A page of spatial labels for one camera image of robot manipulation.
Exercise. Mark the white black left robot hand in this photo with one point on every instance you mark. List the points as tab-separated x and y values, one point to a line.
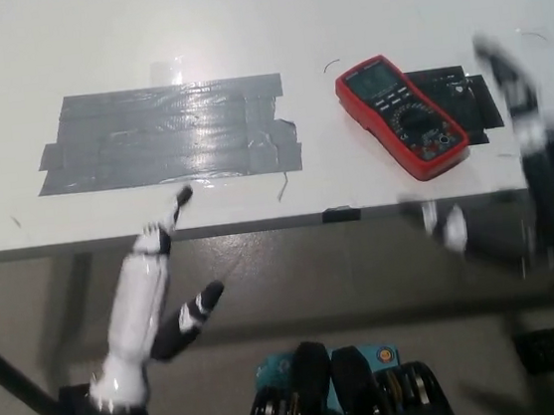
128	309

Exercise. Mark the small black tape strip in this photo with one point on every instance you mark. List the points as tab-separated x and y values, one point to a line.
340	214

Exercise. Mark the grey duct tape patch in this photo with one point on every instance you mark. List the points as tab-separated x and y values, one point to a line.
159	141

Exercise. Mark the black tape patch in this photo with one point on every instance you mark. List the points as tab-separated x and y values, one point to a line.
475	104

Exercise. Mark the black table leg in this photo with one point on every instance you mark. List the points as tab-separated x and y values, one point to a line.
17	385

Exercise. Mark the red digital multimeter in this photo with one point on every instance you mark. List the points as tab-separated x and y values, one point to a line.
396	114

